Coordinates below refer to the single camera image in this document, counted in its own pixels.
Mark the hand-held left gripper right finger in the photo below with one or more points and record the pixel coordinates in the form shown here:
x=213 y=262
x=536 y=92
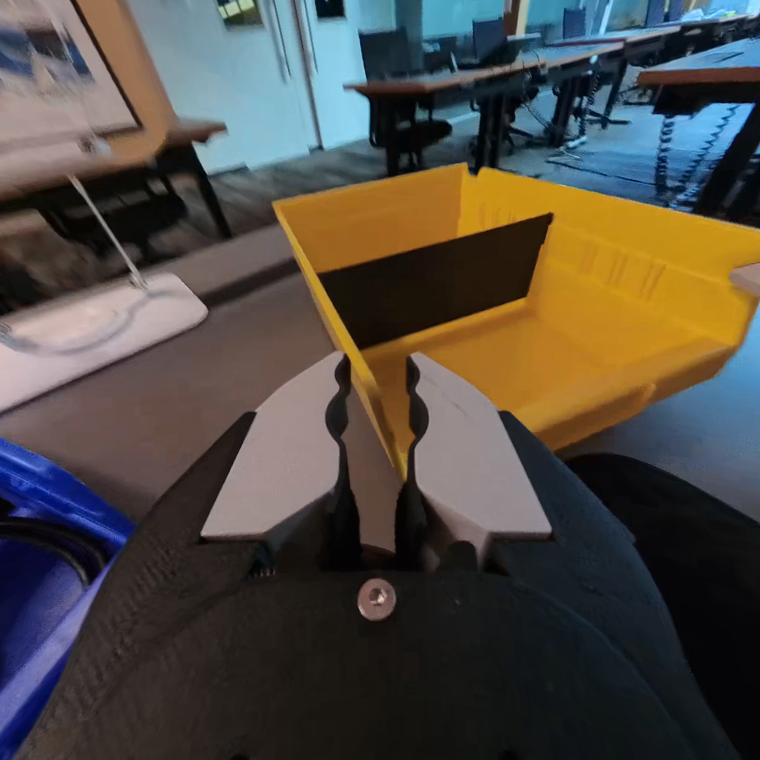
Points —
x=475 y=463

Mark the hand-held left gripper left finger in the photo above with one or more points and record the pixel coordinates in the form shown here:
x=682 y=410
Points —
x=285 y=457

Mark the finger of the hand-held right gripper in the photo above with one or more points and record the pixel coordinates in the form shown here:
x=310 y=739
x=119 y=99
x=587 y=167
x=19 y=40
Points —
x=747 y=279

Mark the blue plastic bin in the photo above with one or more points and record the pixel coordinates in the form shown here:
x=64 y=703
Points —
x=35 y=487

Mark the yellow plastic bin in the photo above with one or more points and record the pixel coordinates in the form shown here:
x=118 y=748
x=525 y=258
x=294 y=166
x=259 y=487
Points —
x=594 y=356

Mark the black divider panel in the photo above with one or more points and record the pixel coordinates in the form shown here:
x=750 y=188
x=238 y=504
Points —
x=427 y=285

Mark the white stand base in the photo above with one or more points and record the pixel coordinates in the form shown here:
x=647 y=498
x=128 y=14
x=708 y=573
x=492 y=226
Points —
x=160 y=309

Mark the wooden desk with black legs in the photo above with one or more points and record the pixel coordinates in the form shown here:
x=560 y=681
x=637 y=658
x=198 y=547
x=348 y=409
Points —
x=700 y=74
x=427 y=83
x=594 y=50
x=196 y=127

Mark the white power strip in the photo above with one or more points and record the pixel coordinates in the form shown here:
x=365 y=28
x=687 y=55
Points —
x=574 y=142

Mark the dark cloth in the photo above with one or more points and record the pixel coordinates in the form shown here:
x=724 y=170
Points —
x=700 y=564

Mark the black office chair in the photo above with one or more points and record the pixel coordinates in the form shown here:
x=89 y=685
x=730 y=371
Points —
x=386 y=53

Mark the framed board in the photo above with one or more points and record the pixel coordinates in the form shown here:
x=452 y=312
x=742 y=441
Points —
x=35 y=71

